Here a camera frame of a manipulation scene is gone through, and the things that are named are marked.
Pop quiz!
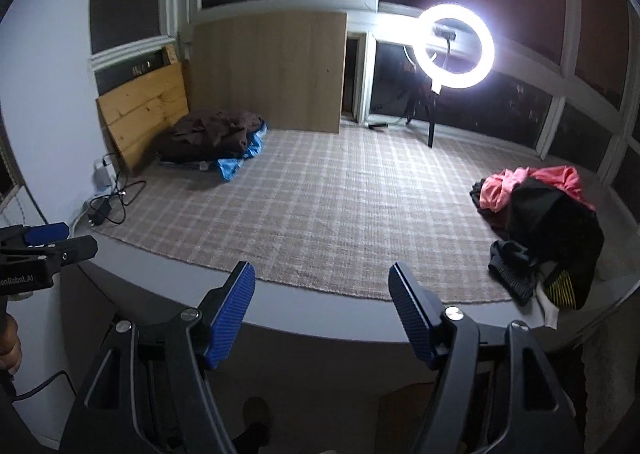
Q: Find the dark brown garment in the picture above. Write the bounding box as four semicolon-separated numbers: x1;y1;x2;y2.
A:
157;110;265;164

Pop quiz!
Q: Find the person's left hand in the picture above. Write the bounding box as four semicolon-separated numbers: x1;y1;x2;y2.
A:
0;314;23;375

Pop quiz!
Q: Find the black ribbed garment piece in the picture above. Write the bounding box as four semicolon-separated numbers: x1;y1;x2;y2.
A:
488;240;538;307

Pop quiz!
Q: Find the black garment with yellow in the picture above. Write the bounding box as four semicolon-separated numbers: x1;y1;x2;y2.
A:
475;188;604;310

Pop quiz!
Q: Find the pine plank panel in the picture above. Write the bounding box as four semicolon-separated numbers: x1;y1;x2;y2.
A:
96;44;189;174

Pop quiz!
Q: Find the pink red garment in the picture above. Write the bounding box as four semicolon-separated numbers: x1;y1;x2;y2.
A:
470;165;596;214

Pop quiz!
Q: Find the light blue garment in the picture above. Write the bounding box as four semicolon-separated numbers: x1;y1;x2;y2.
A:
159;126;269;182

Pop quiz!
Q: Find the plaid beige rug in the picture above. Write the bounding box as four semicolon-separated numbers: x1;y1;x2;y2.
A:
100;127;537;304

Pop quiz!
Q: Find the black light tripod stand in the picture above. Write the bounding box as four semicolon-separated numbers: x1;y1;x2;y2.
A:
366;48;452;149

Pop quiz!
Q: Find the large light wood board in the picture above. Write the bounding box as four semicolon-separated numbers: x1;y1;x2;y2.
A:
190;11;347;133

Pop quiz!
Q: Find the black power adapter with cables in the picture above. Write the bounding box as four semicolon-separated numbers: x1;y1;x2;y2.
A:
72;152;148;232

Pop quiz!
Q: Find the white ring light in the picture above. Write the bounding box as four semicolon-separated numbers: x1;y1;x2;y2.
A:
412;3;496;94

